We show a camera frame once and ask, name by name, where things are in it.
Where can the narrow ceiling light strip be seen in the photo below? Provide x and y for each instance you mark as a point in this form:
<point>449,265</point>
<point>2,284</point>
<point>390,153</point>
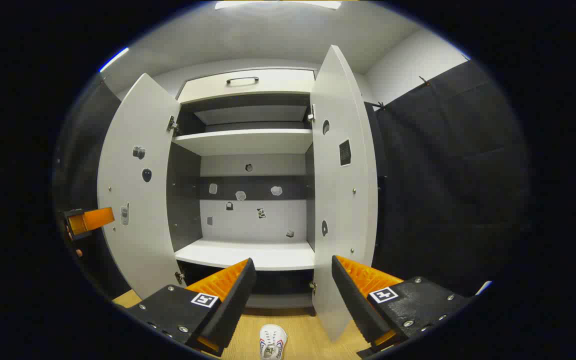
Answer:
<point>114,59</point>

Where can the white shoe cabinet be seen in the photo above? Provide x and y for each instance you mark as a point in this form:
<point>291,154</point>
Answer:
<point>248,220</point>

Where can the white cabinet shelf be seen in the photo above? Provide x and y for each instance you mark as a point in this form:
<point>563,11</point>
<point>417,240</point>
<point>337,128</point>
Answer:
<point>248,254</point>
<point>248,141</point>

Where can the white shoe yellow sole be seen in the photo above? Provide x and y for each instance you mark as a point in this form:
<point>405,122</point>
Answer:
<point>273,342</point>

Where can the wide ceiling light panel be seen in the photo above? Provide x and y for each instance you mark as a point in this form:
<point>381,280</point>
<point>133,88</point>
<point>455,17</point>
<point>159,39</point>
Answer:
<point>278,4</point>

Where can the white cabinet drawer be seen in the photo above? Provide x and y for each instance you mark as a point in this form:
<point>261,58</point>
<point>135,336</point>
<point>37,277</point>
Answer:
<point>278,82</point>

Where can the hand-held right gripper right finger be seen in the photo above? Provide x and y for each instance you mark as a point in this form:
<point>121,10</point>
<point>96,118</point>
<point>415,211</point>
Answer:
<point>355,300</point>

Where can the white cabinet door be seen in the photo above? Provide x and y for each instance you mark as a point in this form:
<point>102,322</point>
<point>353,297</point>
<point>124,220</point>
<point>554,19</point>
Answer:
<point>138,250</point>
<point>338,200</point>

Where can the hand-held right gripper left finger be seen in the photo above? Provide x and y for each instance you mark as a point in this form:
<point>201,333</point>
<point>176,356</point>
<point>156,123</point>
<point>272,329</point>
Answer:
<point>235,295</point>

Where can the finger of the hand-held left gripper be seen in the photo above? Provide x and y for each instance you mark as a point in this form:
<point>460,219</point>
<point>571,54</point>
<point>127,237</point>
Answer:
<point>95,219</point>

